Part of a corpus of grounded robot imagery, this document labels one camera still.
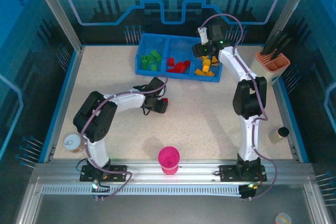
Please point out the red lego brick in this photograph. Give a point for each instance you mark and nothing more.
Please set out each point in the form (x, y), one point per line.
(170, 70)
(165, 100)
(171, 62)
(187, 63)
(180, 66)

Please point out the yellow lego brick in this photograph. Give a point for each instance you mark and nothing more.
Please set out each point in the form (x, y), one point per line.
(207, 67)
(199, 72)
(209, 73)

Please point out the green lego brick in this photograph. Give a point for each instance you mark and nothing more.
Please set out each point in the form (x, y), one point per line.
(156, 54)
(153, 67)
(144, 66)
(144, 59)
(151, 59)

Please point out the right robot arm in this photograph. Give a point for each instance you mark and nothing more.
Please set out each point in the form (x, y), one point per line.
(249, 98)

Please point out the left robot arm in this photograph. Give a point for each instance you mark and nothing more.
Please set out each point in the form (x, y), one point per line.
(94, 119)

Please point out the blue plastic bin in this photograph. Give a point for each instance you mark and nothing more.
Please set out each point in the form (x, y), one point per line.
(147, 43)
(179, 48)
(207, 78)

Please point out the pink plastic cup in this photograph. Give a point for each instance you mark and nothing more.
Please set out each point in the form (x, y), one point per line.
(168, 158)

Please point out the cream utensil holder pink top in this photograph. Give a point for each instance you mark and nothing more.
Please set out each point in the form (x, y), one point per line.
(265, 73)

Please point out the jar with white lid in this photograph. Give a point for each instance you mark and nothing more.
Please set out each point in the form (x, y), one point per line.
(74, 142)

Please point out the small bottle with black cap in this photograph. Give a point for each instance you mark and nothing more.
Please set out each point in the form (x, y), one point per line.
(278, 135)

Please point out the grey metal panel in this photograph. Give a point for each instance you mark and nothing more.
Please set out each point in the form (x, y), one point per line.
(168, 209)

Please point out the small electronics module with LED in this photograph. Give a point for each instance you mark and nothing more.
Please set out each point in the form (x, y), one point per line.
(248, 191)
(96, 188)

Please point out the pale round striped object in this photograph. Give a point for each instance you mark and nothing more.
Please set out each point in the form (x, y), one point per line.
(283, 218)

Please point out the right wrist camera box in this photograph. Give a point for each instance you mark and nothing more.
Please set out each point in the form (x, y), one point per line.
(203, 35)

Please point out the aluminium rail beam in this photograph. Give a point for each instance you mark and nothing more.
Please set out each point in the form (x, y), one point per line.
(147, 167)

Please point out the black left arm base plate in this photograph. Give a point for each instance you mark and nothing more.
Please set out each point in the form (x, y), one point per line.
(115, 171)

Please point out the aluminium frame post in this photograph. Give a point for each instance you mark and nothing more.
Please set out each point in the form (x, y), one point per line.
(288, 9)
(56, 11)

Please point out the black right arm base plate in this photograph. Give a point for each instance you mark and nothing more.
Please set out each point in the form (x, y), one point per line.
(228, 172)

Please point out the blue table side rail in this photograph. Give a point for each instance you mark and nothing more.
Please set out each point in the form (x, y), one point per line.
(61, 98)

